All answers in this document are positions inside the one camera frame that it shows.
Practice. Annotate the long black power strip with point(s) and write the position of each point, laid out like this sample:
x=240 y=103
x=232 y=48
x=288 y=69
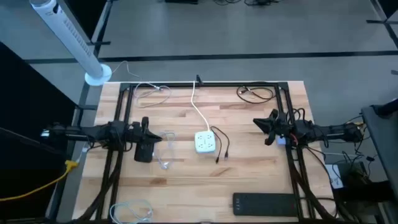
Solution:
x=264 y=203

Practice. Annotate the black power adapter block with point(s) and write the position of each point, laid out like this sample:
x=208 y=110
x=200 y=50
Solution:
x=144 y=158

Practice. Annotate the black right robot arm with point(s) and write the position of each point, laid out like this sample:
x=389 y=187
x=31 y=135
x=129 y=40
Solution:
x=326 y=132

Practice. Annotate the flat black floor device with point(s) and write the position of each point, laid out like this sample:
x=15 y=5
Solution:
x=180 y=1

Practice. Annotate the black curtain divider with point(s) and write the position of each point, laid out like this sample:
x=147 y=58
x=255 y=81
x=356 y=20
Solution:
x=388 y=6
x=25 y=124
x=84 y=15

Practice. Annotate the black equipment box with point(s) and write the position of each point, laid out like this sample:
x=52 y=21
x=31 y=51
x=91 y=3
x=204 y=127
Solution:
x=354 y=177

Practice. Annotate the black desk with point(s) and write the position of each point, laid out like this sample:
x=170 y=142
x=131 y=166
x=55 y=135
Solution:
x=384 y=140

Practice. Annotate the light blue USB charger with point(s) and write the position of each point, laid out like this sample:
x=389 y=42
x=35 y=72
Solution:
x=281 y=141

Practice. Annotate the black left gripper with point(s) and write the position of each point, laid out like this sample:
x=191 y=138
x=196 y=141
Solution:
x=134 y=135

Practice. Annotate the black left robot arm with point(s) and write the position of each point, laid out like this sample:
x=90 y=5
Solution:
x=93 y=132

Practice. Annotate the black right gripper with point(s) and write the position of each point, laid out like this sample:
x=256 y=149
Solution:
x=284 y=129

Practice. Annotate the white tower fan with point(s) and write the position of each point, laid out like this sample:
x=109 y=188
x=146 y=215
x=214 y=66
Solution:
x=71 y=40

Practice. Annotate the white box with writing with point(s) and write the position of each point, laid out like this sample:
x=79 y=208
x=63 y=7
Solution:
x=335 y=177

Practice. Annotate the white power cube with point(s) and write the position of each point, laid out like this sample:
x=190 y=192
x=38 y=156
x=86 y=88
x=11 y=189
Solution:
x=205 y=141

